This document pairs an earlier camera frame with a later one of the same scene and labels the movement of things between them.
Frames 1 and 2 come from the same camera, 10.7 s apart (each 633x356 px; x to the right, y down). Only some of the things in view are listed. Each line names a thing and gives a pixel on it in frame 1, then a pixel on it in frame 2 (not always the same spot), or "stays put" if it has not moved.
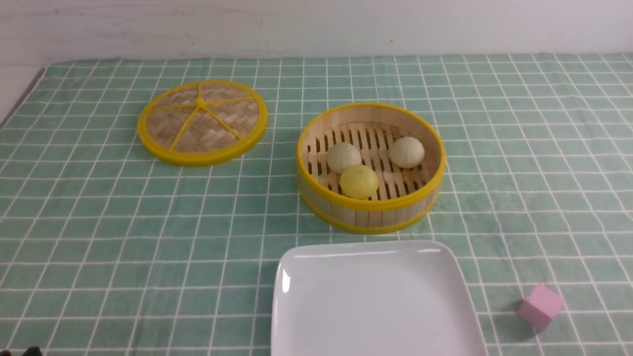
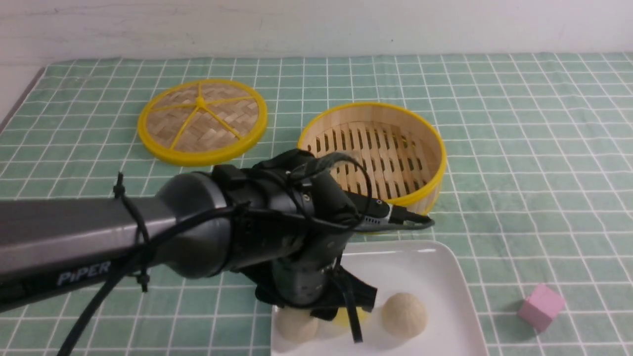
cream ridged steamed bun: x=406 y=152 → x=404 y=315
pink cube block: x=539 y=307 stays put
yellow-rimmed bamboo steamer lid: x=201 y=123 stays put
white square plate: x=373 y=297 stays put
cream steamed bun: x=340 y=155 → x=296 y=326
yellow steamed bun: x=359 y=181 → x=342 y=319
